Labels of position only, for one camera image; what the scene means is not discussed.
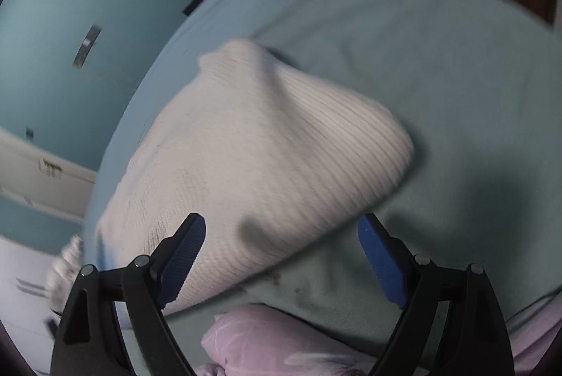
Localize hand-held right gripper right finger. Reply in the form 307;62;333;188
357;213;515;376

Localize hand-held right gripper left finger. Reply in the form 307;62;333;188
49;213;207;376

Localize white knit garment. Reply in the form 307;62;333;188
96;39;416;313

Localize pink floral pillow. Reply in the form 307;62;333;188
193;297;562;376

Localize white fluffy cloth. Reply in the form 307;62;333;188
44;234;85;312

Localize light blue bed sheet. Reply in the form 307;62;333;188
83;0;562;342

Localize white door frame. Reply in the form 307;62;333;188
0;129;98;224

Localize grey wall plate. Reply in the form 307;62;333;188
72;25;102;70

